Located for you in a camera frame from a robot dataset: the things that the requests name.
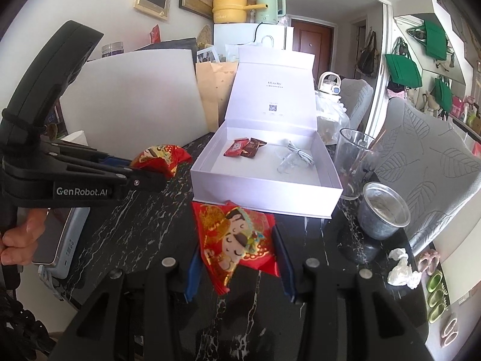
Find grey chair far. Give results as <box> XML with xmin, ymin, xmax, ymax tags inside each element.
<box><xmin>341</xmin><ymin>78</ymin><xmax>374</xmax><ymax>129</ymax></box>

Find white plastic bag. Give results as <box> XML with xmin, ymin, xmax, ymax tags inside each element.
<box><xmin>316</xmin><ymin>91</ymin><xmax>350</xmax><ymax>145</ymax></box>

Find yellow pot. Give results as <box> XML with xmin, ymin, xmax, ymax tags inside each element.
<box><xmin>212</xmin><ymin>0</ymin><xmax>268</xmax><ymax>24</ymax></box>

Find metal bowl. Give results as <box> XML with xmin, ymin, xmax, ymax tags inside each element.
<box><xmin>357</xmin><ymin>182</ymin><xmax>411</xmax><ymax>240</ymax></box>

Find green tote bag left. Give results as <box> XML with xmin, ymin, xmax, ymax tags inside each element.
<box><xmin>385</xmin><ymin>37</ymin><xmax>422</xmax><ymax>89</ymax></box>

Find brown entrance door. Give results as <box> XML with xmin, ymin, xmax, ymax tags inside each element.
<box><xmin>291</xmin><ymin>20</ymin><xmax>333</xmax><ymax>82</ymax></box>

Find white baby bottle device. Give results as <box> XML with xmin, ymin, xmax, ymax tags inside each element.
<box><xmin>317</xmin><ymin>71</ymin><xmax>342</xmax><ymax>99</ymax></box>

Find pink slippers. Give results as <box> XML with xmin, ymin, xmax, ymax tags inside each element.
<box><xmin>417</xmin><ymin>248</ymin><xmax>440</xmax><ymax>276</ymax></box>

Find person left hand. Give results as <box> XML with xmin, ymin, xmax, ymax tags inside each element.
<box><xmin>1</xmin><ymin>209</ymin><xmax>47</xmax><ymax>266</ymax></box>

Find white fridge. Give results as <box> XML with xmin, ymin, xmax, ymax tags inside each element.
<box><xmin>214</xmin><ymin>23</ymin><xmax>293</xmax><ymax>62</ymax></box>

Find brown chocolate packet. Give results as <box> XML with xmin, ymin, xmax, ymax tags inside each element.
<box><xmin>240</xmin><ymin>138</ymin><xmax>267</xmax><ymax>159</ymax></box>

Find clear acrylic stand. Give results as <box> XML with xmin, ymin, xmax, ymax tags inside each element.
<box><xmin>277</xmin><ymin>152</ymin><xmax>307</xmax><ymax>174</ymax></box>

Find grey leaf chair near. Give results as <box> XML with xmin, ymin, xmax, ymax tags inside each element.
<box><xmin>375</xmin><ymin>98</ymin><xmax>480</xmax><ymax>255</ymax></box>

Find clear glass measuring jug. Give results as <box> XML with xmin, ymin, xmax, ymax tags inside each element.
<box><xmin>333</xmin><ymin>128</ymin><xmax>381</xmax><ymax>200</ymax></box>

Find green slippers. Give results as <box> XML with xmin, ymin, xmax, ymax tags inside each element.
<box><xmin>426</xmin><ymin>270</ymin><xmax>446</xmax><ymax>323</ymax></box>

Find brown paper envelope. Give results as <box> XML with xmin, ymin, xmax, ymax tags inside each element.
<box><xmin>196</xmin><ymin>62</ymin><xmax>238</xmax><ymax>132</ymax></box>

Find dark hanging handbag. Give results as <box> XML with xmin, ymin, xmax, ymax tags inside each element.
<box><xmin>355</xmin><ymin>29</ymin><xmax>379</xmax><ymax>77</ymax></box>

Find beige slippers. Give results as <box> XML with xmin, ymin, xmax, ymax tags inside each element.
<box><xmin>440</xmin><ymin>313</ymin><xmax>459</xmax><ymax>348</ymax></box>

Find lilac gift box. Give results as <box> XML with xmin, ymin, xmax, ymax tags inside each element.
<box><xmin>191</xmin><ymin>46</ymin><xmax>342</xmax><ymax>218</ymax></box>

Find white cable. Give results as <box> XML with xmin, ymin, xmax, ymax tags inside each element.
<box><xmin>286</xmin><ymin>140</ymin><xmax>316</xmax><ymax>166</ymax></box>

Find green electric kettle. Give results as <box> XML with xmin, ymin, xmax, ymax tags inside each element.
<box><xmin>255</xmin><ymin>0</ymin><xmax>286</xmax><ymax>24</ymax></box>

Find crumpled white tissue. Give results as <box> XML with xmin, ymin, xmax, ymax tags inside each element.
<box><xmin>387</xmin><ymin>248</ymin><xmax>422</xmax><ymax>289</ymax></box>

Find red cartoon snack bag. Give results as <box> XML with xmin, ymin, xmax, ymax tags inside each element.
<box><xmin>130</xmin><ymin>144</ymin><xmax>192</xmax><ymax>179</ymax></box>
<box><xmin>191</xmin><ymin>201</ymin><xmax>280</xmax><ymax>296</ymax></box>

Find phone in blue case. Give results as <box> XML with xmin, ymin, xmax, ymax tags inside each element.
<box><xmin>32</xmin><ymin>207</ymin><xmax>90</xmax><ymax>301</ymax></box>

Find red ketchup sachet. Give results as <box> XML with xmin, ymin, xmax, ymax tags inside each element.
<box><xmin>223</xmin><ymin>138</ymin><xmax>250</xmax><ymax>157</ymax></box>

